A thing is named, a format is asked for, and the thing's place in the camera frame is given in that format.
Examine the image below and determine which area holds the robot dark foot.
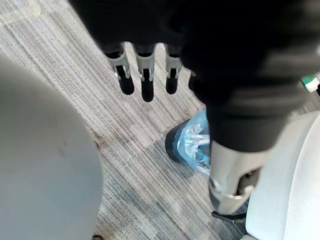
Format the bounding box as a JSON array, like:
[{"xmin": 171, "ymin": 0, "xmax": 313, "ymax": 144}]
[{"xmin": 164, "ymin": 126, "xmax": 187, "ymax": 165}]

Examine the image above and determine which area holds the black cable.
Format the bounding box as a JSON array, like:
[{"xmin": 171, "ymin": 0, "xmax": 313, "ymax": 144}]
[{"xmin": 211, "ymin": 210, "xmax": 249, "ymax": 226}]

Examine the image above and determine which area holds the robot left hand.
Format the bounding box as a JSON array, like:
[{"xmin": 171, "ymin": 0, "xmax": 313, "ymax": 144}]
[{"xmin": 68, "ymin": 0, "xmax": 320, "ymax": 216}]

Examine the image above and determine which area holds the robot silver left leg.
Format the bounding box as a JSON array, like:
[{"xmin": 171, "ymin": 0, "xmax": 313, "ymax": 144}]
[{"xmin": 0, "ymin": 53, "xmax": 105, "ymax": 240}]

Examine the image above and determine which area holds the green and white object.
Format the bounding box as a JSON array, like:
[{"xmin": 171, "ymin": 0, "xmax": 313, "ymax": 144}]
[{"xmin": 300, "ymin": 73, "xmax": 320, "ymax": 94}]

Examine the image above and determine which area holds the light grey rounded seat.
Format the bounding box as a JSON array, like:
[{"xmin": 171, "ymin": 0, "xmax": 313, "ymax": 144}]
[{"xmin": 244, "ymin": 111, "xmax": 320, "ymax": 240}]

